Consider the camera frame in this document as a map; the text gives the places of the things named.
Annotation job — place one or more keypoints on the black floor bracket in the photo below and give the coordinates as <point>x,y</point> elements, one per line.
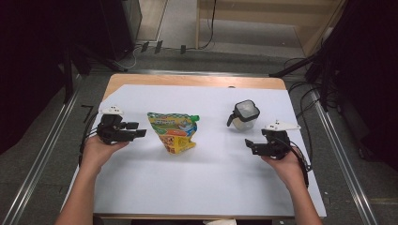
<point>158,47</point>
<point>183,49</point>
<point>144,47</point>

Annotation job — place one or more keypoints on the dark curtain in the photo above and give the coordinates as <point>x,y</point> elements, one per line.
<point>31,62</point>
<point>369,62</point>

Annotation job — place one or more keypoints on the metal rail behind table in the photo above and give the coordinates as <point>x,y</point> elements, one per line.
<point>187,72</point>

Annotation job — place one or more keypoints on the person's right hand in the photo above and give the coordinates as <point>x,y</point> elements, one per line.
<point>289,170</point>

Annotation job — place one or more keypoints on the white table sheet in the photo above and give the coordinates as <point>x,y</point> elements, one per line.
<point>203,175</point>

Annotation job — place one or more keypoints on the metal floor rail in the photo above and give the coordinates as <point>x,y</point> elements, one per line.
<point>37,165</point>
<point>344,162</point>

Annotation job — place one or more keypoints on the black stand leg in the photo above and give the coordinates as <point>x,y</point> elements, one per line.
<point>291,67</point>

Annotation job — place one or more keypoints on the black cabinet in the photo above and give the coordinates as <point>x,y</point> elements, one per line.
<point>120,28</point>

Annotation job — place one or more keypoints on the black stand with legs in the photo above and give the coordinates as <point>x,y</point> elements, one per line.
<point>68,78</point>

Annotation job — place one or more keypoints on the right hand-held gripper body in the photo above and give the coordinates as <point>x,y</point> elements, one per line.
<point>277,145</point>

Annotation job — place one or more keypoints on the person's left hand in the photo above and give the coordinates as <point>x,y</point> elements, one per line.
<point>95,153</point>

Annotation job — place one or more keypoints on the wooden frame furniture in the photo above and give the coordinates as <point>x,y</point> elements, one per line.
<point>316,37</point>

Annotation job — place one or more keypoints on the yellow spout pouch green cap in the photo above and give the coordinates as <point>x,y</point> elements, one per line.
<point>173,129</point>

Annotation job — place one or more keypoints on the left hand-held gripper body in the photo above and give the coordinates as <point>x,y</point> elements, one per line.
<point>109,131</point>

